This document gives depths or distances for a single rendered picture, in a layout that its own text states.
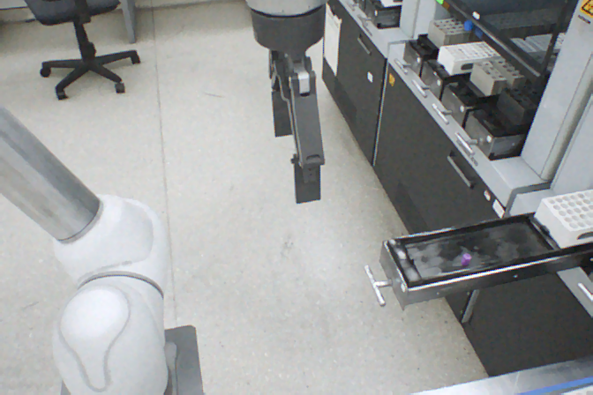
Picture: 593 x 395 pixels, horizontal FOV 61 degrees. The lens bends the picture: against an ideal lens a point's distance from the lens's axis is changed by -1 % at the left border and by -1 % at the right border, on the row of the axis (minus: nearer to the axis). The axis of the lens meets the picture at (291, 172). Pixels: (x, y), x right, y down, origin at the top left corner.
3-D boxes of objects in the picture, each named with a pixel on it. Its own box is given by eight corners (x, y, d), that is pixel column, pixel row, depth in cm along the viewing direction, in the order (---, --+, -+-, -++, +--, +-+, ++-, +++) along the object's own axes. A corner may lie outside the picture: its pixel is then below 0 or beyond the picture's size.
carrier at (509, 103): (525, 128, 136) (531, 109, 132) (518, 129, 136) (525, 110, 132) (501, 105, 145) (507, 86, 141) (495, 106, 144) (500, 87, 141)
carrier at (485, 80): (495, 98, 148) (500, 80, 144) (489, 99, 147) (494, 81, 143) (475, 78, 156) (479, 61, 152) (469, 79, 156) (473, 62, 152)
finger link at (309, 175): (313, 142, 54) (320, 159, 52) (314, 177, 57) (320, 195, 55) (299, 144, 54) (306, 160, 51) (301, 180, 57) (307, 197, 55)
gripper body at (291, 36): (244, -9, 54) (252, 68, 60) (257, 22, 47) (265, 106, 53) (313, -18, 55) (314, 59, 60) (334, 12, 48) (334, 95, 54)
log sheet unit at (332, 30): (323, 56, 285) (326, -4, 262) (337, 81, 265) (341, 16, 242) (319, 57, 285) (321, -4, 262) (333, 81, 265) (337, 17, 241)
